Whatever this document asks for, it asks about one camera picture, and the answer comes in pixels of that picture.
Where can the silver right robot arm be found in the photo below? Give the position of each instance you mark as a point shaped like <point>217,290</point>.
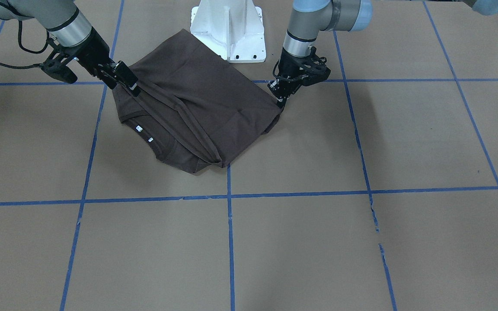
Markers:
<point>72,37</point>

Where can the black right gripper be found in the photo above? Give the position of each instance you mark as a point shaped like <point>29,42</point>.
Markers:
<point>93,52</point>

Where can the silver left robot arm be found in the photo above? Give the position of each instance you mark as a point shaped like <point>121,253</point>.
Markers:
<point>310,17</point>

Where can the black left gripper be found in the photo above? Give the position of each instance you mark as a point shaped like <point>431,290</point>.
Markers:
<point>289,66</point>

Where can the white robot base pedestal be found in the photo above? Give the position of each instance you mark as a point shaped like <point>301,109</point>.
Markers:
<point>233,29</point>

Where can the dark brown t-shirt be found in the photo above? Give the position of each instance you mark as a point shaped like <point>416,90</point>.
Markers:
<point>194,108</point>

